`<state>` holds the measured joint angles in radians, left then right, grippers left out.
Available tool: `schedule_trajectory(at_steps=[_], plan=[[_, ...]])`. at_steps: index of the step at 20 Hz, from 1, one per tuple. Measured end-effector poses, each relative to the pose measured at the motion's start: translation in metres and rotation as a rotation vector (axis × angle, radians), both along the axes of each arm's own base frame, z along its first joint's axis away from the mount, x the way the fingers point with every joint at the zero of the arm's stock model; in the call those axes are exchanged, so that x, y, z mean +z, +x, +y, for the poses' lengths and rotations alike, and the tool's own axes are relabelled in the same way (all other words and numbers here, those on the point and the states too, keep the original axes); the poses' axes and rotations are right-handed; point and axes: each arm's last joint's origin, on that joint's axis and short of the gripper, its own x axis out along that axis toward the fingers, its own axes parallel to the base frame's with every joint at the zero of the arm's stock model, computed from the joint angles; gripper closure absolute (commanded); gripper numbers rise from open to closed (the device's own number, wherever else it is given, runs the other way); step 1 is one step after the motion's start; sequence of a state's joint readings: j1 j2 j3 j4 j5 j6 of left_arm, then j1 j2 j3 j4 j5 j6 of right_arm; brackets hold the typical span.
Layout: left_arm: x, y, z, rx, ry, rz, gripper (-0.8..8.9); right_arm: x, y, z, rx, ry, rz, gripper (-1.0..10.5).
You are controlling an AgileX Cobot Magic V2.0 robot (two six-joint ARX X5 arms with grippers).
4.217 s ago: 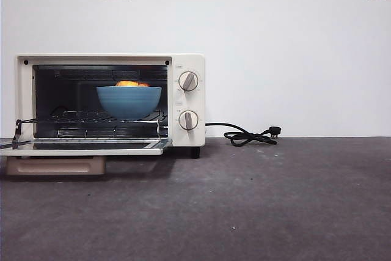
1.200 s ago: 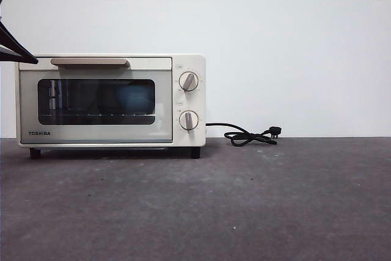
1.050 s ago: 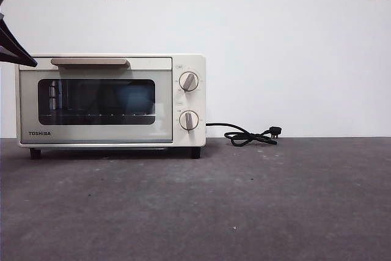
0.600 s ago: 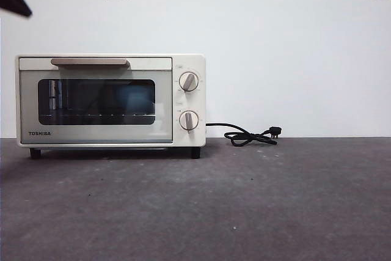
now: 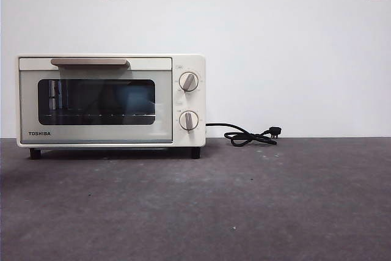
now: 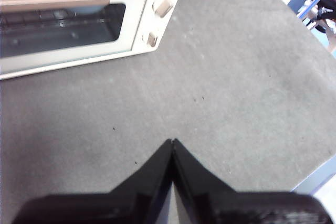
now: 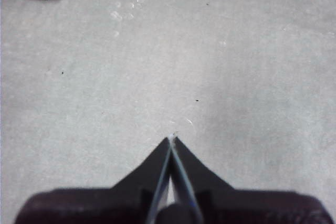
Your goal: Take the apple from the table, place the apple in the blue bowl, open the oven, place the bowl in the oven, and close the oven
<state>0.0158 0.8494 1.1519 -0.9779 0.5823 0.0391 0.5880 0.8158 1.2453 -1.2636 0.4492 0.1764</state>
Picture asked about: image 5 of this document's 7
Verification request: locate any black power cable with plug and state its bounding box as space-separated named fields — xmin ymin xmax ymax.
xmin=206 ymin=122 xmax=282 ymax=147

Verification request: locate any glass oven door with handle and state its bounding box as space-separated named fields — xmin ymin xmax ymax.
xmin=18 ymin=57 xmax=174 ymax=145

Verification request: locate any blue ribbed bowl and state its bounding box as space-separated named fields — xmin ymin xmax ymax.
xmin=114 ymin=86 xmax=155 ymax=116

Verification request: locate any metal wire oven rack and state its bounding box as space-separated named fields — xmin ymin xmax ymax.
xmin=41 ymin=112 xmax=153 ymax=119

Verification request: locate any cream white toaster oven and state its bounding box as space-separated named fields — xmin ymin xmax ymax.
xmin=16 ymin=54 xmax=207 ymax=160

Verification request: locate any beige round oven knob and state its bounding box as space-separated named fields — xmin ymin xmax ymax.
xmin=178 ymin=110 xmax=200 ymax=133
xmin=178 ymin=71 xmax=201 ymax=93

